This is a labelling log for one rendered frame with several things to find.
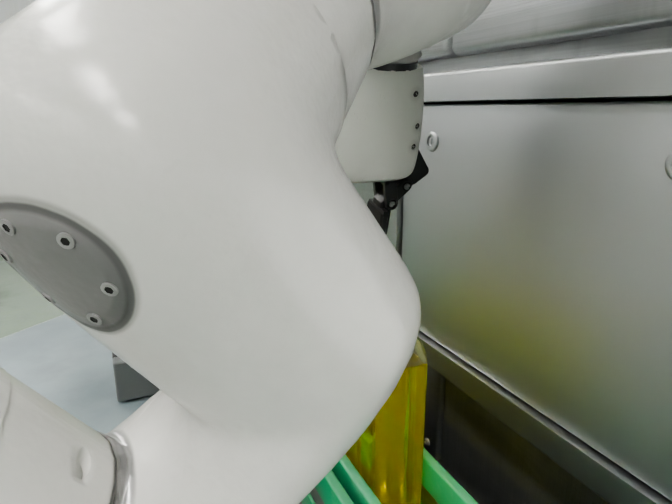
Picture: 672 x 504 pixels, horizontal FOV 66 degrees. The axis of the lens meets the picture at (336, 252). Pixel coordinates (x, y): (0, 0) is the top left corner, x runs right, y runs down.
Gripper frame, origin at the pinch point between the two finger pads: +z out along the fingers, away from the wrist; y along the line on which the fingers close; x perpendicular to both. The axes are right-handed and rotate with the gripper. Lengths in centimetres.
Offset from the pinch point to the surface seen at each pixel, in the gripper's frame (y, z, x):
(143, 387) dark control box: 19, 52, -40
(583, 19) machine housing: -13.8, -19.8, 7.1
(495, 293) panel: -13.6, 5.3, 6.7
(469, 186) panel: -13.4, -3.1, -0.7
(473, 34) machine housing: -13.6, -17.0, -5.6
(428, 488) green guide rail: -4.2, 20.5, 14.8
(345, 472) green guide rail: 3.3, 18.9, 11.8
